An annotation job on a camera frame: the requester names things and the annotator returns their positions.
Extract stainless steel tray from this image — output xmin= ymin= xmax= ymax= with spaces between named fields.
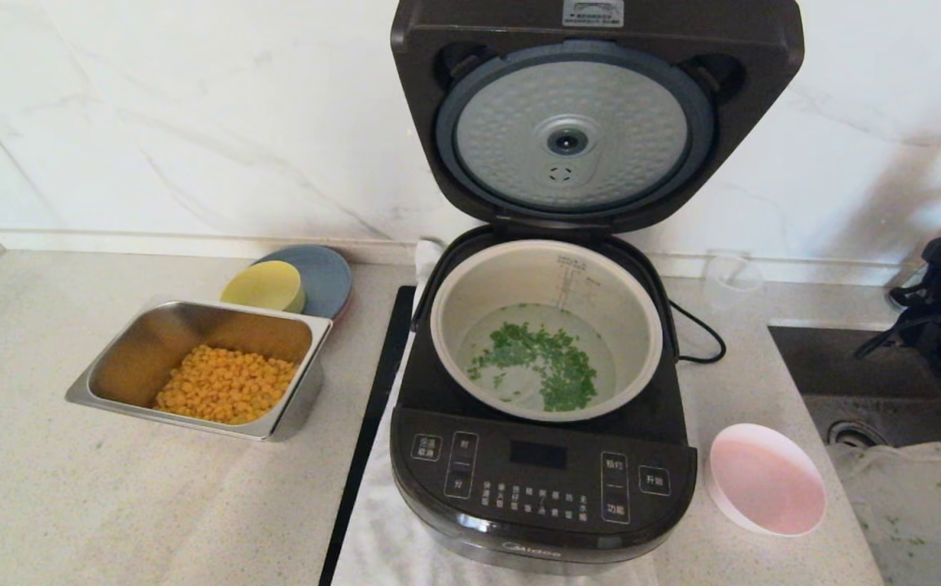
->
xmin=64 ymin=300 xmax=335 ymax=443

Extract round sink drain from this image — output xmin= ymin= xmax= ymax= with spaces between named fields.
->
xmin=827 ymin=421 xmax=882 ymax=449

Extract chopped green vegetables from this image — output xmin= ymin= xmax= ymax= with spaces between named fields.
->
xmin=466 ymin=322 xmax=599 ymax=413

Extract clear measuring cup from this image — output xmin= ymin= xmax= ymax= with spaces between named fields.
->
xmin=702 ymin=251 xmax=764 ymax=314

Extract long black strip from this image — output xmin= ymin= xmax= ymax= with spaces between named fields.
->
xmin=320 ymin=285 xmax=418 ymax=586

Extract grey inner cooking pot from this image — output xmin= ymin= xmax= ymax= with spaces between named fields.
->
xmin=430 ymin=239 xmax=664 ymax=422

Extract grey dimpled inner lid plate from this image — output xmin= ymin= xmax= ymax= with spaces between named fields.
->
xmin=435 ymin=41 xmax=716 ymax=219

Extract blue grey plate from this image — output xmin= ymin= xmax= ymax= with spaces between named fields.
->
xmin=255 ymin=245 xmax=353 ymax=320

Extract yellow bowl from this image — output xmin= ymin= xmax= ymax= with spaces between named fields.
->
xmin=221 ymin=260 xmax=307 ymax=315

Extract white round bowl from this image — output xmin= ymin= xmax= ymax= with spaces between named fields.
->
xmin=704 ymin=422 xmax=828 ymax=537

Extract white towel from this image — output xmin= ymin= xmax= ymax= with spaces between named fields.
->
xmin=330 ymin=236 xmax=660 ymax=586

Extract black rice cooker lid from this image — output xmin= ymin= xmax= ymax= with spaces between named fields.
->
xmin=392 ymin=0 xmax=806 ymax=237

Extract black rice cooker body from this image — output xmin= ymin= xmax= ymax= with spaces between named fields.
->
xmin=390 ymin=224 xmax=698 ymax=577

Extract yellow corn kernels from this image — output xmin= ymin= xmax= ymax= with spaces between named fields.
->
xmin=153 ymin=344 xmax=300 ymax=426

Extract stainless steel sink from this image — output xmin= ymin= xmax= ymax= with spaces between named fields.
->
xmin=768 ymin=324 xmax=941 ymax=586

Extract black power cable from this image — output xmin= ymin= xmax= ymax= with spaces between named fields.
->
xmin=667 ymin=300 xmax=726 ymax=365

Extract white cloth with green bits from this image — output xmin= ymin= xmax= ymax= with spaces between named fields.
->
xmin=829 ymin=442 xmax=941 ymax=586

